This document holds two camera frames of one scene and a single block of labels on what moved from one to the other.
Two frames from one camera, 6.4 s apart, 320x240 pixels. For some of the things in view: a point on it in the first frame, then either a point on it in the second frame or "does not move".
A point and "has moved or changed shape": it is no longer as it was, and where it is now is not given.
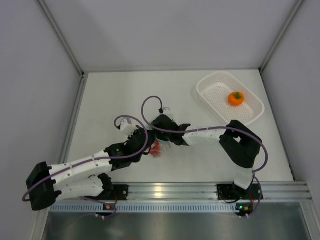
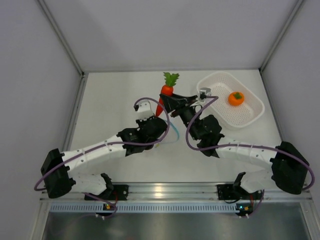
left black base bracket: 110,191 does not move
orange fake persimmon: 236,98 does not move
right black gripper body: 165,137 -> 186,113
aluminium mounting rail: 170,192 does not move
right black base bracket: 230,192 does not move
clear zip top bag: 159,148 has moved or changed shape
